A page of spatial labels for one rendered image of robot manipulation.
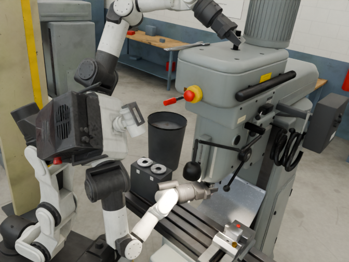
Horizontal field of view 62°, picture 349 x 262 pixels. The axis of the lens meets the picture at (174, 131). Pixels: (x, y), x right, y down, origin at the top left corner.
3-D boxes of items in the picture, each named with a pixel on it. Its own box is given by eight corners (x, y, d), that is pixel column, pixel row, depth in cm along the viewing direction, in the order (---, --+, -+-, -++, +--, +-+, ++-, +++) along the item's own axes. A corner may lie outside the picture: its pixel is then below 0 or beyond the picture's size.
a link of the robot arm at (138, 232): (163, 224, 125) (135, 264, 118) (148, 215, 133) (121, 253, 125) (150, 211, 119) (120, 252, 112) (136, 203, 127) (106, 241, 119)
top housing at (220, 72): (226, 114, 95) (235, 65, 88) (167, 90, 110) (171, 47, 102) (283, 87, 128) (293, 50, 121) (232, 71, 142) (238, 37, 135)
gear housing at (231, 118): (233, 131, 107) (238, 106, 102) (182, 109, 120) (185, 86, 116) (272, 109, 130) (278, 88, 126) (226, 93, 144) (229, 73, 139)
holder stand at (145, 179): (158, 206, 168) (160, 178, 159) (129, 189, 178) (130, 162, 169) (170, 195, 177) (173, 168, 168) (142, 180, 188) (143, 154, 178)
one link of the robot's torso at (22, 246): (15, 255, 168) (12, 238, 162) (42, 231, 185) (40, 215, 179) (43, 270, 162) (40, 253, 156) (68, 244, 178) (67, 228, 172)
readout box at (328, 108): (322, 156, 121) (340, 109, 111) (300, 147, 126) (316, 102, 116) (335, 140, 134) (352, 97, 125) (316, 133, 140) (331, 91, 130)
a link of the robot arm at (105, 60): (88, 45, 114) (77, 78, 115) (105, 50, 111) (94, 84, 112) (106, 55, 125) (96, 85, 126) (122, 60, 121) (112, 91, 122)
